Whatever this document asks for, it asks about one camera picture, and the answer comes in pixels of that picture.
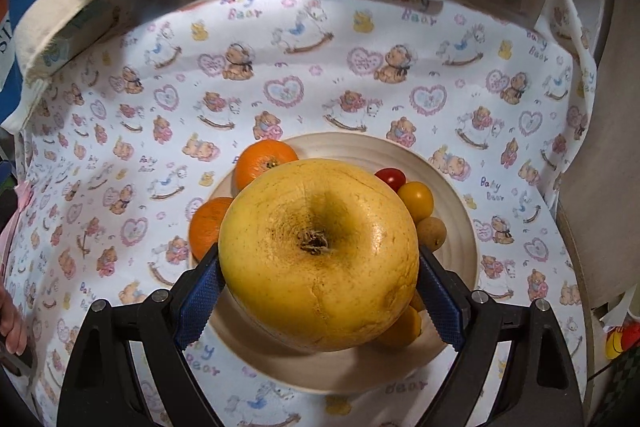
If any yellow cherry tomato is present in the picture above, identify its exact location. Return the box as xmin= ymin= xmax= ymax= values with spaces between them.
xmin=373 ymin=306 xmax=422 ymax=349
xmin=397 ymin=181 xmax=435 ymax=223

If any brown longan fruit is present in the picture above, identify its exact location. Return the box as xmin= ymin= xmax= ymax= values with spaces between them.
xmin=416 ymin=216 xmax=447 ymax=253

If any small orange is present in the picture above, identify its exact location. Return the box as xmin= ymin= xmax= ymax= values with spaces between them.
xmin=188 ymin=197 xmax=233 ymax=261

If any red cherry tomato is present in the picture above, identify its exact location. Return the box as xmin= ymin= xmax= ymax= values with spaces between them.
xmin=374 ymin=167 xmax=407 ymax=192

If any large yellow apple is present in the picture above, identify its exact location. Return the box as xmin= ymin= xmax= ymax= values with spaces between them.
xmin=218 ymin=158 xmax=419 ymax=351

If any large orange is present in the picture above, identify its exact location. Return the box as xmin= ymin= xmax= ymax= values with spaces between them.
xmin=234 ymin=140 xmax=298 ymax=191

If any person left hand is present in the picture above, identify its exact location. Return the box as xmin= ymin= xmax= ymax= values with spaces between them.
xmin=0 ymin=287 xmax=27 ymax=355

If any red yellow toy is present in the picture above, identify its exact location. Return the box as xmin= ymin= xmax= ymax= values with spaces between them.
xmin=605 ymin=322 xmax=640 ymax=360

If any cream round plate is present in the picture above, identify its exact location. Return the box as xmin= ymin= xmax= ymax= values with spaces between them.
xmin=209 ymin=132 xmax=478 ymax=393

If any pink plastic toy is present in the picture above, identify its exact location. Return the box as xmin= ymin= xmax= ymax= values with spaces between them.
xmin=1 ymin=181 xmax=32 ymax=281

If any wooden headboard panel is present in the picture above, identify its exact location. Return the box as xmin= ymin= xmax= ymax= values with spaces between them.
xmin=561 ymin=0 xmax=639 ymax=309

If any baby bear print cloth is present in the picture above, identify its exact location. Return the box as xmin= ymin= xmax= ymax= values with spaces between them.
xmin=6 ymin=0 xmax=595 ymax=425

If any black cable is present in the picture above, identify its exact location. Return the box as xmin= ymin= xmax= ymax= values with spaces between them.
xmin=584 ymin=351 xmax=640 ymax=383

